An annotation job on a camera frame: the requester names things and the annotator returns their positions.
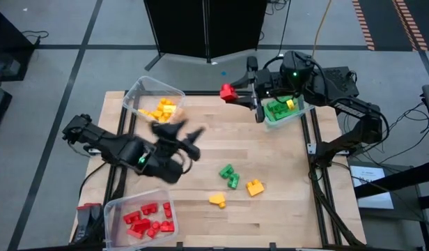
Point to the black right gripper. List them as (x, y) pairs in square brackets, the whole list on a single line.
[(266, 85)]

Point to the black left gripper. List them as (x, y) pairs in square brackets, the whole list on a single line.
[(176, 148)]

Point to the long green four-stud block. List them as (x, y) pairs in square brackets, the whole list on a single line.
[(274, 104)]

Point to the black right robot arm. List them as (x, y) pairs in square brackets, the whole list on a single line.
[(353, 111)]

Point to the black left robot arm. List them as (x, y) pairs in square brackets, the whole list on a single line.
[(120, 150)]

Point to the clear plastic bin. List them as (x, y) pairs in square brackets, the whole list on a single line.
[(145, 90), (117, 216), (291, 116)]

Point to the black folding screen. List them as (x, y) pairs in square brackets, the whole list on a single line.
[(183, 28)]

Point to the black computer case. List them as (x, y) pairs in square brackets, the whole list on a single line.
[(340, 80)]

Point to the black clamp with red top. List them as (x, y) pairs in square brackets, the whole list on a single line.
[(84, 223)]

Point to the black striped floor mat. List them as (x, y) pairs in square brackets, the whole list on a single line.
[(385, 21)]

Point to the white screen tablet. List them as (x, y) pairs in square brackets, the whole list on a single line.
[(371, 188)]

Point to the black rig beam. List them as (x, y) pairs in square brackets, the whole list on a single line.
[(392, 183)]

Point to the black equipment case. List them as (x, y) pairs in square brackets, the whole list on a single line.
[(0, 111)]

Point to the black cabinet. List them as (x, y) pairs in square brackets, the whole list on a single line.
[(9, 45)]

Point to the black aluminium table frame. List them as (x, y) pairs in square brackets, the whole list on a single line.
[(218, 93)]

